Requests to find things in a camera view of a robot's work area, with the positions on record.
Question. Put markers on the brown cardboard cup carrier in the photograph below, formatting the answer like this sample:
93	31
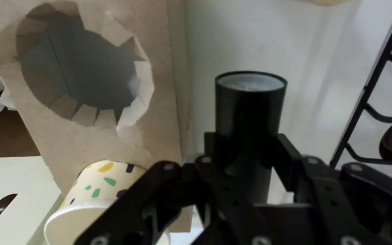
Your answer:
159	36

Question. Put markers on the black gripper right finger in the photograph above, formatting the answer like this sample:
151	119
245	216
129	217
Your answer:
367	205

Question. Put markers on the white gas stove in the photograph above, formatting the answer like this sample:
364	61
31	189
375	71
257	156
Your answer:
318	69

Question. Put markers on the confetti print paper cup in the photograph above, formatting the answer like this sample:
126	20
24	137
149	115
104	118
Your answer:
91	191

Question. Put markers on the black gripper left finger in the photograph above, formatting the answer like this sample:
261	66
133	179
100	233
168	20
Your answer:
159	195

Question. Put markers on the black cylindrical container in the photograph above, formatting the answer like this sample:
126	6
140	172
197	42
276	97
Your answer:
250	118

